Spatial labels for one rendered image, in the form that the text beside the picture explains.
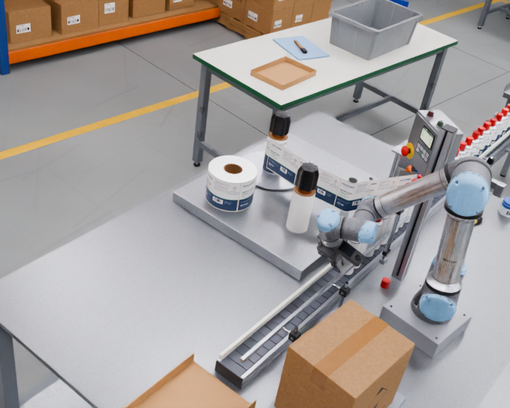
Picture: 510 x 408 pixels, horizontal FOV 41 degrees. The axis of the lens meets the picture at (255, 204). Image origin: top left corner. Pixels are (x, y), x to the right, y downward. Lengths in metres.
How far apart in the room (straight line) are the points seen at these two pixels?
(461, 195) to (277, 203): 1.03
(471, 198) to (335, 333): 0.55
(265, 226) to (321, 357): 0.92
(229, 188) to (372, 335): 0.96
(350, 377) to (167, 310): 0.77
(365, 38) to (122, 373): 2.97
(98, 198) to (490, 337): 2.55
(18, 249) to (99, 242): 1.33
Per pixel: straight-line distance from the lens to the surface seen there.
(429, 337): 2.46
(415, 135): 2.52
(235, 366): 2.21
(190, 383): 2.21
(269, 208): 2.85
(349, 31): 4.63
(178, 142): 4.90
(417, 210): 2.55
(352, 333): 2.05
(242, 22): 6.70
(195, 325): 2.37
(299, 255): 2.64
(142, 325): 2.36
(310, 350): 1.97
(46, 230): 4.07
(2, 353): 2.65
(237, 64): 4.22
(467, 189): 2.06
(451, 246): 2.19
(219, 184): 2.73
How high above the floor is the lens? 2.55
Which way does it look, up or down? 36 degrees down
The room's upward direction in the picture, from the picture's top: 10 degrees clockwise
